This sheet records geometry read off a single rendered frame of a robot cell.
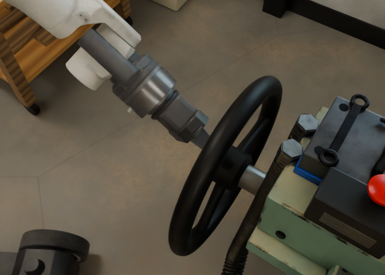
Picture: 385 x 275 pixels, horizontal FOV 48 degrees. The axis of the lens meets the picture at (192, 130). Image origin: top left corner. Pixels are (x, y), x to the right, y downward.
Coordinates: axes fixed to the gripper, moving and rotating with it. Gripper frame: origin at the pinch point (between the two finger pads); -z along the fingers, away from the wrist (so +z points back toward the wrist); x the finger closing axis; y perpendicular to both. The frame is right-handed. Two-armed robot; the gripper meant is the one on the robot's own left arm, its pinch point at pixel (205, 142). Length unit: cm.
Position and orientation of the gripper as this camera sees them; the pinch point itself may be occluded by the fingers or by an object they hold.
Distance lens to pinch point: 75.1
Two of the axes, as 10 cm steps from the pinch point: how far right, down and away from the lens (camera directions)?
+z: -7.2, -6.7, -1.7
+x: 2.1, 0.2, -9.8
